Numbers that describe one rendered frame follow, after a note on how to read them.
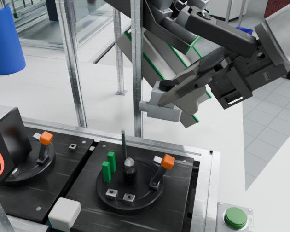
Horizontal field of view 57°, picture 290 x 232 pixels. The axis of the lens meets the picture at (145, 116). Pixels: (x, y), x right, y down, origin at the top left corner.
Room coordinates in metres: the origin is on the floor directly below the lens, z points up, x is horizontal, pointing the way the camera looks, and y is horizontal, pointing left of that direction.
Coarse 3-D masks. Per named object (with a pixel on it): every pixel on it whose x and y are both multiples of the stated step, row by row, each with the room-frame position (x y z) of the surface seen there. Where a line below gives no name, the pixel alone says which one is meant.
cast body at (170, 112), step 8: (168, 80) 0.45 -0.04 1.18; (160, 88) 0.43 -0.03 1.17; (168, 88) 0.42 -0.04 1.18; (152, 96) 0.42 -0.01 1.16; (160, 96) 0.42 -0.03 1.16; (144, 104) 0.44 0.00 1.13; (152, 104) 0.42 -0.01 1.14; (168, 104) 0.41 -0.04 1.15; (152, 112) 0.42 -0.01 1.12; (160, 112) 0.42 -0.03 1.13; (168, 112) 0.41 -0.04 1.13; (176, 112) 0.41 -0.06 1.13; (168, 120) 0.41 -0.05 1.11; (176, 120) 0.41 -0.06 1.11
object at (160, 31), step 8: (104, 0) 0.63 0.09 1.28; (112, 0) 0.62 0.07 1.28; (120, 0) 0.61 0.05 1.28; (128, 0) 0.60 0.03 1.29; (144, 0) 0.59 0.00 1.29; (120, 8) 0.61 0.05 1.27; (128, 8) 0.60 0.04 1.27; (144, 8) 0.59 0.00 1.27; (128, 16) 0.60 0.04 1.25; (144, 16) 0.59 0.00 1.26; (152, 16) 0.58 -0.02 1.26; (176, 16) 0.69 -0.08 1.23; (144, 24) 0.59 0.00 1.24; (152, 24) 0.58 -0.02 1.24; (160, 24) 0.63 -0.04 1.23; (152, 32) 0.58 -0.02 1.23; (160, 32) 0.57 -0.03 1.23; (168, 32) 0.56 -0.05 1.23; (168, 40) 0.56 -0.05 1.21; (176, 40) 0.56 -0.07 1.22; (176, 48) 0.55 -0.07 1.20; (184, 48) 0.55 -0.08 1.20
